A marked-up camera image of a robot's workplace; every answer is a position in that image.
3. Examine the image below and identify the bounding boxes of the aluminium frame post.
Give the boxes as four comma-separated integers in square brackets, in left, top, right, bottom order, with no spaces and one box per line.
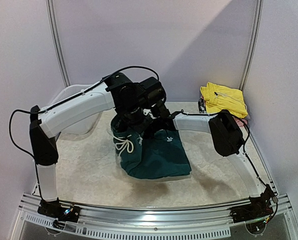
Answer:
[239,0,264,91]
[46,0,70,87]

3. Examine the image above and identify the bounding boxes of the aluminium front rail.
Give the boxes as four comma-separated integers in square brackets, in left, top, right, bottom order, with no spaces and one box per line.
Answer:
[11,194,298,240]

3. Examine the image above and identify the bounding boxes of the right aluminium frame post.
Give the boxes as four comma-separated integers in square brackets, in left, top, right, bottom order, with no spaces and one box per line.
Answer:
[239,0,264,91]

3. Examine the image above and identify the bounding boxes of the white plastic laundry basket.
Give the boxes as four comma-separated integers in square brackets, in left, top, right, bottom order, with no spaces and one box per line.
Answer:
[51,84,101,135]

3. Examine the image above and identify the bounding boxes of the left aluminium frame post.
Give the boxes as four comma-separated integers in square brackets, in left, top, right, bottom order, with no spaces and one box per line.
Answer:
[46,0,70,87]

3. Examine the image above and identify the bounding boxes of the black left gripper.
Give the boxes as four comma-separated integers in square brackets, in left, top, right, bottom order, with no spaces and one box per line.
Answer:
[118,100,154,135]

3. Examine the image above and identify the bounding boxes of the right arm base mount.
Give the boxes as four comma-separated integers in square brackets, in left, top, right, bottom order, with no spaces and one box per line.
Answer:
[230,184,279,236]

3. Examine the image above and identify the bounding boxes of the pink folded garment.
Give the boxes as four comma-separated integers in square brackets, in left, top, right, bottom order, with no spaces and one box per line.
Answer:
[234,117,248,127]

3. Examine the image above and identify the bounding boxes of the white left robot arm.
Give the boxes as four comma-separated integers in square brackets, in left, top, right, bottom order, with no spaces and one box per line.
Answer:
[29,71,166,217]

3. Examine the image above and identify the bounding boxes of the black white patterned garment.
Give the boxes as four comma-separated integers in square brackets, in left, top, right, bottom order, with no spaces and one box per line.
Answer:
[198,98,206,114]

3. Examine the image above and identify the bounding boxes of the yellow folded shorts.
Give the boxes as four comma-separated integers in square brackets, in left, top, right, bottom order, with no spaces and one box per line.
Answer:
[200,82,248,119]

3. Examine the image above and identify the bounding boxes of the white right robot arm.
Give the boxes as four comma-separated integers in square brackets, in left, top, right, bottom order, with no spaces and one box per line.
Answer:
[150,101,277,218]

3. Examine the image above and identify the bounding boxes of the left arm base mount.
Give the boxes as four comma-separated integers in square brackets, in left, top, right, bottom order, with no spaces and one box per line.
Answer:
[37,199,81,230]

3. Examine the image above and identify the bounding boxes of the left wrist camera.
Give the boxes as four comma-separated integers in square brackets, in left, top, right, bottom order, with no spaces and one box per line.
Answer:
[138,77,166,109]

